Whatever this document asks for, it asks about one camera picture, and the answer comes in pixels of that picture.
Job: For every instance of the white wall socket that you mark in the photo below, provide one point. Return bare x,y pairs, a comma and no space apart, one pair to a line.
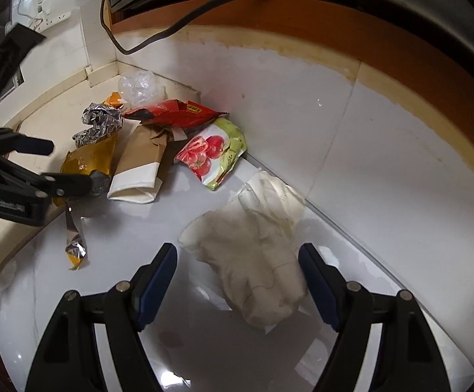
45,4

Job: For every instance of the yellow foil packet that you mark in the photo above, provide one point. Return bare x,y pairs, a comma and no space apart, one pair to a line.
85,157

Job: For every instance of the tomato printed packet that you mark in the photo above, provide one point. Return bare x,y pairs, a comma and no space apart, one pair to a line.
204,151

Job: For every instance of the crumpled silver foil wrapper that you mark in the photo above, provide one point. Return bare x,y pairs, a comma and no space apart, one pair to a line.
98,124

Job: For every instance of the white cabinet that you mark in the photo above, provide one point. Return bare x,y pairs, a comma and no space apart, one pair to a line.
98,294

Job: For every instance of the clear plastic bag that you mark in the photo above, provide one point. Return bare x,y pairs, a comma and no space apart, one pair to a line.
139,88

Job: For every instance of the orange wooden window frame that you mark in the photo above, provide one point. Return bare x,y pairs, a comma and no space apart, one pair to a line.
302,20

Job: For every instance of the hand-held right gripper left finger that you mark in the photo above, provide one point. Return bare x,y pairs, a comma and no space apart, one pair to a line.
157,286

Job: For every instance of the white power strip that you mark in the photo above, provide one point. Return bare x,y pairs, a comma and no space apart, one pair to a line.
57,19

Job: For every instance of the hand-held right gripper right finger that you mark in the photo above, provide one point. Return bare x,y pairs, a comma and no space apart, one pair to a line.
322,290

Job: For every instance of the brown white paper bag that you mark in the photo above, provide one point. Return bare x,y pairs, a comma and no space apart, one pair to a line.
139,159

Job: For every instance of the orange snack wrapper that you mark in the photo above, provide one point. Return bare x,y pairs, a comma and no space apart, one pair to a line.
114,100

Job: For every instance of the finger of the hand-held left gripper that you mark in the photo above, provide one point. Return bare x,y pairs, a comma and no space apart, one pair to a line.
65,186
32,145

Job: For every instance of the red snack packet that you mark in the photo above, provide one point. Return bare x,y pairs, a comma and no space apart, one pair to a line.
171,114

